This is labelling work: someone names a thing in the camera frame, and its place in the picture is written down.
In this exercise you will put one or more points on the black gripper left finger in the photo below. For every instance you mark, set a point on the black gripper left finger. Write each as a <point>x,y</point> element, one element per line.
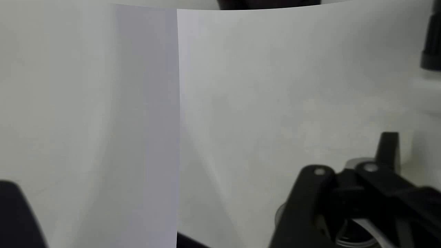
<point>18,224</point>

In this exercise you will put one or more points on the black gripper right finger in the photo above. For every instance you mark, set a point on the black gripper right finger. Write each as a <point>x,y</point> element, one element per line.
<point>431,49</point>

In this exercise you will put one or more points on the green label spray bottle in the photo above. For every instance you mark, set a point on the green label spray bottle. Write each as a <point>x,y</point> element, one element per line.
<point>366,205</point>

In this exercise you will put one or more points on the white double basin sink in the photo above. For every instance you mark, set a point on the white double basin sink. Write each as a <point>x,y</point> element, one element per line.
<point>129,123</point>

